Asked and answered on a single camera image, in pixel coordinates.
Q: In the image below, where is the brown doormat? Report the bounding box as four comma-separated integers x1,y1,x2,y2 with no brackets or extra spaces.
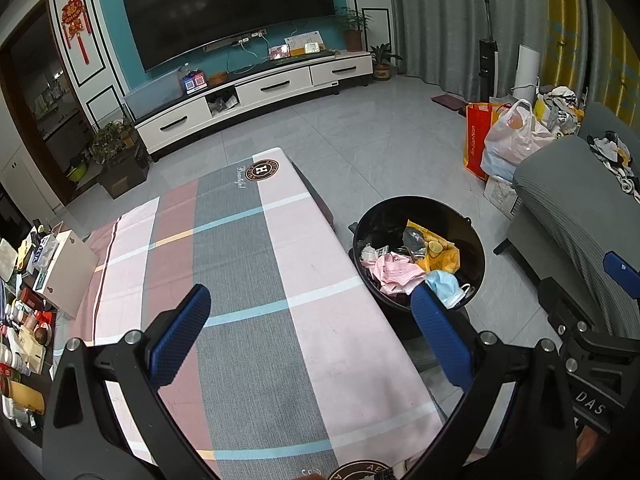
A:
431,92,469,111

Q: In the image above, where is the red knot wall ornament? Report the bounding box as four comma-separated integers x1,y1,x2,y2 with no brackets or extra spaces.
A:
61,0,94,66

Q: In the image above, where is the white cardboard box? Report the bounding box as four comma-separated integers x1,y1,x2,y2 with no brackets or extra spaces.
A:
484,176,521,219

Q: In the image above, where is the potted plant in dark box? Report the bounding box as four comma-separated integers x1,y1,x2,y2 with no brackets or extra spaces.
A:
90,119,151,200

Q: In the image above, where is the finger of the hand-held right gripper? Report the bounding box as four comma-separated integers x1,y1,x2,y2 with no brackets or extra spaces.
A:
602,251,640,287

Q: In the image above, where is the black television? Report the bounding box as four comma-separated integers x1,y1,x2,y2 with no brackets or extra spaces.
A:
119,0,337,74

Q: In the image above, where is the yellow curtain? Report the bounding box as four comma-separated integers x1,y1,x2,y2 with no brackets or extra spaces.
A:
542,0,640,112

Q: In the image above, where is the black bin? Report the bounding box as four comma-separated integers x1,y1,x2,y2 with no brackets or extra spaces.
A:
351,195,486,341

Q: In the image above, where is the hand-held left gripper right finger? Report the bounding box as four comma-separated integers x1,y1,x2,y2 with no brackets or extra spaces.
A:
400,282,583,480

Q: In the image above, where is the tall potted plant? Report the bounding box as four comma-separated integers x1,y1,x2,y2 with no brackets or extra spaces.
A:
332,7,374,54

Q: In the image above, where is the upright vacuum cleaner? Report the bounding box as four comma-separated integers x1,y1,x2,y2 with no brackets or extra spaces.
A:
474,0,501,104

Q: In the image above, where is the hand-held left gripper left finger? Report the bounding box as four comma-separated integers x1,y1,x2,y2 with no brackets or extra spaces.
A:
42,284,213,480

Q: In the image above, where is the white storage box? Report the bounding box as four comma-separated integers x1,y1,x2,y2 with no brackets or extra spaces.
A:
34,230,101,319

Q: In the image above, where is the pink plastic package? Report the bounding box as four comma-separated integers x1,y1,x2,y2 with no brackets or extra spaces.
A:
361,252,426,296

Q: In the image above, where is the white plastic shopping bag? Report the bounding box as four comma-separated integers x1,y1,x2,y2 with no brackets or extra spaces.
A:
481,99,556,181

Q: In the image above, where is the glass fish tank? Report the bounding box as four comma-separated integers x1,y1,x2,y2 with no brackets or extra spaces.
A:
122,77,185,121

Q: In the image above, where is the white upright panel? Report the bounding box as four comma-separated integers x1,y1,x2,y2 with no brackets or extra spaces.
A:
515,45,541,101

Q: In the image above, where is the group of small bottles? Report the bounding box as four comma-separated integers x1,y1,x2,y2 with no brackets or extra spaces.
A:
0,285,56,382

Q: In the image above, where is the grey curtain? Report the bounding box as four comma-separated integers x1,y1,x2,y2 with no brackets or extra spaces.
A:
387,0,556,102

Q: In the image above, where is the white television cabinet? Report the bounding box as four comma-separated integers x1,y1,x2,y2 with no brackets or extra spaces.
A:
134,50,375,159

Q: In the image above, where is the orange shopping bag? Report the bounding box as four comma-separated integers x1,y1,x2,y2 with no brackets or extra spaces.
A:
464,102,511,182

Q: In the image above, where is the yellow snack bag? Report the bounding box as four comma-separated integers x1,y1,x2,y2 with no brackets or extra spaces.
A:
402,220,461,275

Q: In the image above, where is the small potted plant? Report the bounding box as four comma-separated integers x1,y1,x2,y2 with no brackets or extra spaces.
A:
370,42,404,81

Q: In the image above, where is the grey sofa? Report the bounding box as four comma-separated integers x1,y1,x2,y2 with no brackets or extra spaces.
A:
494,102,640,337

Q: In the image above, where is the blue face mask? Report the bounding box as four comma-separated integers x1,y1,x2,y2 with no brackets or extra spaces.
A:
424,270,474,309

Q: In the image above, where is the white desk card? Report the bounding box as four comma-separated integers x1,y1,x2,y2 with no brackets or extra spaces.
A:
284,30,324,54

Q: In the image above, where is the pile of clothes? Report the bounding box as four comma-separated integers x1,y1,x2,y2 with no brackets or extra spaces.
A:
587,131,640,197
537,85,586,134

